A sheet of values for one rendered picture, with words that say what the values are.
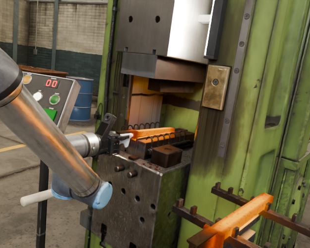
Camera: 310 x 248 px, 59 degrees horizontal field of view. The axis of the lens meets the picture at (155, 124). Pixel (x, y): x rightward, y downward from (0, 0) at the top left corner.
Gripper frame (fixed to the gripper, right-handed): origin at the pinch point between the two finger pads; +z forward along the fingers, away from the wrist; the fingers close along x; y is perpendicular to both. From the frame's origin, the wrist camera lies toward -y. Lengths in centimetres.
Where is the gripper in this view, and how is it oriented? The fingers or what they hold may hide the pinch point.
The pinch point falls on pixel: (129, 133)
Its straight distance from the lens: 121.4
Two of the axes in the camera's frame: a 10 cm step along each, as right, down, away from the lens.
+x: 7.7, 2.2, -5.9
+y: -1.2, 9.7, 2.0
